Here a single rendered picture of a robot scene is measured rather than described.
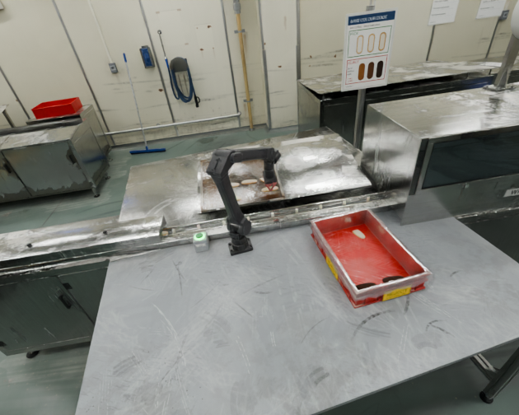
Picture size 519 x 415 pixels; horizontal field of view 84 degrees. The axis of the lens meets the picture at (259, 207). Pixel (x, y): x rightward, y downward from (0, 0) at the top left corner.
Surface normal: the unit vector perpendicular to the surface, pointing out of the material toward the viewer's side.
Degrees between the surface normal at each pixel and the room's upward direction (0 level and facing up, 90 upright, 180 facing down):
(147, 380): 0
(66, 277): 90
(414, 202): 90
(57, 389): 0
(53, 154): 90
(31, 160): 90
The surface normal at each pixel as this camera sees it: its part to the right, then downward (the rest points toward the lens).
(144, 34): 0.13, 0.57
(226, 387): -0.11, -0.80
